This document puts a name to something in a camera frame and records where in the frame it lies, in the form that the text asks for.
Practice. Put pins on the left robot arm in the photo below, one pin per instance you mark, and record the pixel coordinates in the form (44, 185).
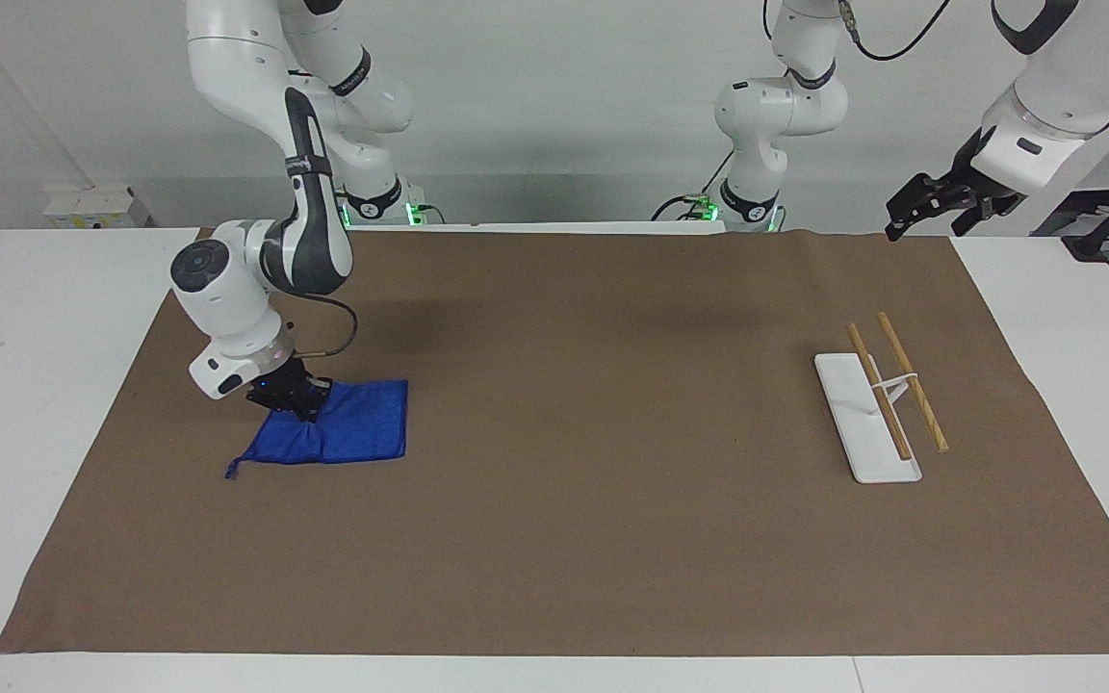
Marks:
(1055, 87)

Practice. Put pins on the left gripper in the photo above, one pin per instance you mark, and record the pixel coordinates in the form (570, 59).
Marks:
(973, 168)

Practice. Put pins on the white rack with wooden bars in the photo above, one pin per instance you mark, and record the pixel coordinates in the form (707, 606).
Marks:
(867, 423)

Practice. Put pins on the white socket box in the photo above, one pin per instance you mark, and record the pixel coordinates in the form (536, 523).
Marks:
(97, 207)

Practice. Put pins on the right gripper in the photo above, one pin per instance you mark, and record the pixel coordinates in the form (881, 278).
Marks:
(275, 387)

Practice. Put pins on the blue towel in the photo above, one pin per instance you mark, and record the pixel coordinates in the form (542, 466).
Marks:
(362, 428)

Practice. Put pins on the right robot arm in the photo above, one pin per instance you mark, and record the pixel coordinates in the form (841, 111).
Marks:
(227, 308)

